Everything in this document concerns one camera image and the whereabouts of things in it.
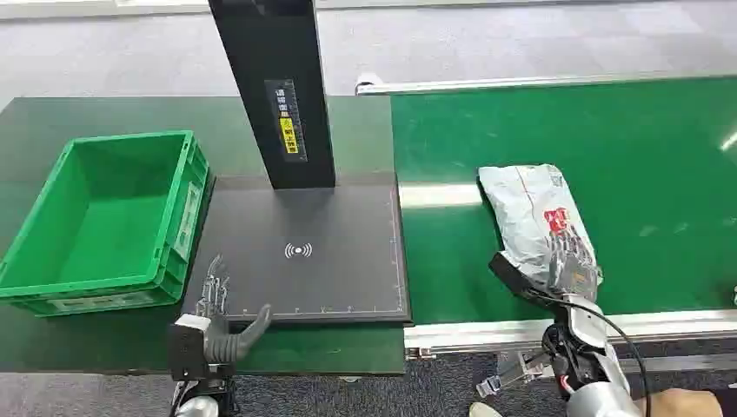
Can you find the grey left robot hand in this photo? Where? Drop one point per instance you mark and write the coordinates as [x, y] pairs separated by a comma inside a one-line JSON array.
[[221, 339]]

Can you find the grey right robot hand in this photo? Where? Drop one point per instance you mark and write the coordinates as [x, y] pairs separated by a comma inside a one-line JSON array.
[[570, 265]]

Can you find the grey plastic parcel bag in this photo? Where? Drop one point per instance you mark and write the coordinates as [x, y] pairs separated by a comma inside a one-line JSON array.
[[527, 213]]

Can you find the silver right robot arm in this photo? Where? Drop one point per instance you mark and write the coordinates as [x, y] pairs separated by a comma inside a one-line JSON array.
[[593, 368]]

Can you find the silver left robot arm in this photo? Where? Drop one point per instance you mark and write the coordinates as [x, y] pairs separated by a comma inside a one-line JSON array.
[[204, 400]]

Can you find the green conveyor belt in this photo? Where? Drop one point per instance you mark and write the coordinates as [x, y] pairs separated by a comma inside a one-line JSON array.
[[645, 190]]

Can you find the pale crate label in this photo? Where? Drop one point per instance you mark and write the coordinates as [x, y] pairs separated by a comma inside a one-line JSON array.
[[187, 221]]

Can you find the green plastic crate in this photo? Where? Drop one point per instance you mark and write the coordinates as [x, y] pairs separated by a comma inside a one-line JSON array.
[[109, 230]]

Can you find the yellow black warning label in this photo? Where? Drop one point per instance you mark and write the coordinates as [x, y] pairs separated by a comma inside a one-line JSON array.
[[288, 135]]

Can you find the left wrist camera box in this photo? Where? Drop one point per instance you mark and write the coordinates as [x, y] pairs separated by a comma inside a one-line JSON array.
[[187, 348]]

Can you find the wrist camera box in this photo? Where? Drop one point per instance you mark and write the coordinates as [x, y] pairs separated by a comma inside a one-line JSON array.
[[187, 348], [512, 275]]

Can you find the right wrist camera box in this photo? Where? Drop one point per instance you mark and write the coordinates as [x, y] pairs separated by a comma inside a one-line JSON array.
[[512, 275]]

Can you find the black scanner base plate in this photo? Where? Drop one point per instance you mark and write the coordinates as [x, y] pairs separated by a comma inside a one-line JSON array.
[[322, 276]]

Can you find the metal conveyor bracket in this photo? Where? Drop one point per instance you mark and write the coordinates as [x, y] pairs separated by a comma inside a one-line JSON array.
[[509, 374]]

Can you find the black scanner post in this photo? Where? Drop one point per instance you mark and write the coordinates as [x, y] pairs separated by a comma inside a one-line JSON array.
[[276, 52]]

